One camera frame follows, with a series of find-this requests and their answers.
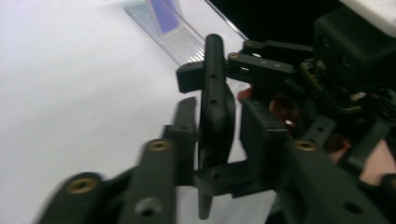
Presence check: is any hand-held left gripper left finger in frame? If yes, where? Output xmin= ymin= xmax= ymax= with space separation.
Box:
xmin=162 ymin=96 xmax=201 ymax=188

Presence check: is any clear plastic tray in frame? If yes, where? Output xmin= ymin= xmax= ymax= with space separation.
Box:
xmin=122 ymin=0 xmax=250 ymax=66

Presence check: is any iridescent phone case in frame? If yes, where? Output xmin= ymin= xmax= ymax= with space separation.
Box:
xmin=148 ymin=0 xmax=182 ymax=35

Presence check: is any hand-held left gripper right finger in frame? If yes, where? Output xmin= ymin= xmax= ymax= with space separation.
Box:
xmin=239 ymin=97 xmax=290 ymax=188

